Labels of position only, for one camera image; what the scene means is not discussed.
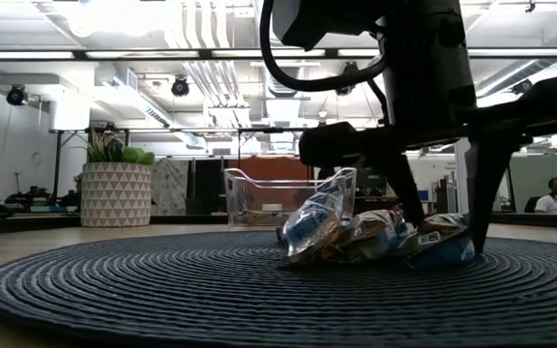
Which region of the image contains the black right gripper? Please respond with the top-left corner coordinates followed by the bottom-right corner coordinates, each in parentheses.
top-left (300, 0), bottom-right (557, 255)

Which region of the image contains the blue granola bar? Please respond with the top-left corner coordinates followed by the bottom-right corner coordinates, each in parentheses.
top-left (281, 179), bottom-right (357, 266)

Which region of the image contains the black beam with light bars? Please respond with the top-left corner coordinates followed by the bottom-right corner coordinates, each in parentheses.
top-left (0, 46), bottom-right (557, 61)

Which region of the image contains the dark monitor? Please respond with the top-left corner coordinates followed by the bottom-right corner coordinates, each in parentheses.
top-left (355, 164), bottom-right (390, 197)

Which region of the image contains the white round column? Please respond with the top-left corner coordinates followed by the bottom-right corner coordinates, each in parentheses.
top-left (454, 137), bottom-right (502, 214)

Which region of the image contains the clear plastic bin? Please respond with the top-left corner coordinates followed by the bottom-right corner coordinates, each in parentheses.
top-left (223, 166), bottom-right (359, 227)

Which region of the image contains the dark round plate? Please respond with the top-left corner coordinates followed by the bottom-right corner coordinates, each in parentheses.
top-left (0, 230), bottom-right (557, 345)

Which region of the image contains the succulent in white patterned pot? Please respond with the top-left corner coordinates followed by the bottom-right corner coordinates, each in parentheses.
top-left (73, 126), bottom-right (157, 228)

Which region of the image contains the silver ventilation duct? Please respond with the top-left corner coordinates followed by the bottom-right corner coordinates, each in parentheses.
top-left (253, 0), bottom-right (321, 98)

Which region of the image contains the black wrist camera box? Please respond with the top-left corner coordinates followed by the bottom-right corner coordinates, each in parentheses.
top-left (272, 0), bottom-right (387, 52)

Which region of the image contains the black looped gripper cable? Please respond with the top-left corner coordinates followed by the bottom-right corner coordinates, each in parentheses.
top-left (258, 0), bottom-right (389, 93)

